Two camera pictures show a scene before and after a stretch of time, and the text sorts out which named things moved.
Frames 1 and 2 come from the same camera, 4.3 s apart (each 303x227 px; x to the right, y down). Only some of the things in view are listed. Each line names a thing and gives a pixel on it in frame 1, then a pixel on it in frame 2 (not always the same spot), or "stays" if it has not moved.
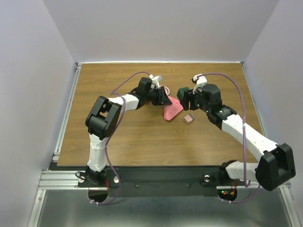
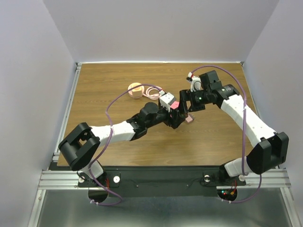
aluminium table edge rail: x=56 y=153 stays
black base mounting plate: x=157 y=181 stays
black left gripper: x=162 y=100 to x=174 y=122
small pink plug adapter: x=189 y=118 stays
